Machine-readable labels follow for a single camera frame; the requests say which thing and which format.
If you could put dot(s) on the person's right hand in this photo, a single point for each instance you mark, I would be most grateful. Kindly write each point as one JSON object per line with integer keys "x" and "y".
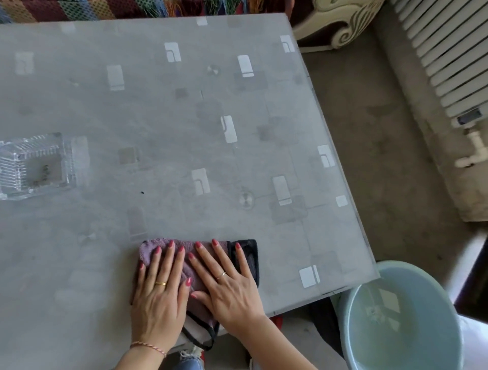
{"x": 236, "y": 301}

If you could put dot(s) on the person's left hand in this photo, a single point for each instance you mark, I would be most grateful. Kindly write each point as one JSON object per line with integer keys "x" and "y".
{"x": 160, "y": 312}

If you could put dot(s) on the mauve cleaning cloth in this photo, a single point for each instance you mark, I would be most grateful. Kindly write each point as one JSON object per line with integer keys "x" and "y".
{"x": 248, "y": 259}

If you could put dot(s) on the clear glass ashtray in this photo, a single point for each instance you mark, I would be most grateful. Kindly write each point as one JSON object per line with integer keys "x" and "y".
{"x": 42, "y": 167}

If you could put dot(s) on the person's right red sneaker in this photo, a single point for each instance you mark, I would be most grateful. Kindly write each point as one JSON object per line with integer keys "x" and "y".
{"x": 277, "y": 321}

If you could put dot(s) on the person's blue jeans leg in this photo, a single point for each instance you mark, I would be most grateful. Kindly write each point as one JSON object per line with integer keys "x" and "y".
{"x": 188, "y": 362}

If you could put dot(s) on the grey table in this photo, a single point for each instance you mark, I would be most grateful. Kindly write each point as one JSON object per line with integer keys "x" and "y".
{"x": 152, "y": 114}

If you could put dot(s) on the white radiator pipe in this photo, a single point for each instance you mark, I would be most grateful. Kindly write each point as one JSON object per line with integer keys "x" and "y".
{"x": 476, "y": 146}

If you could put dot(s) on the brown sofa with cream carving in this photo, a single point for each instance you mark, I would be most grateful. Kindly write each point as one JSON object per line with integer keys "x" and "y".
{"x": 343, "y": 19}

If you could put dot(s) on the colourful striped woven sofa throw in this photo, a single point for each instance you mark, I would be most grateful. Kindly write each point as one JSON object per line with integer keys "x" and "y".
{"x": 95, "y": 9}

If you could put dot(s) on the white radiator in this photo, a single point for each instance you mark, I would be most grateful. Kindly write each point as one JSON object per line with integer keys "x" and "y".
{"x": 446, "y": 49}

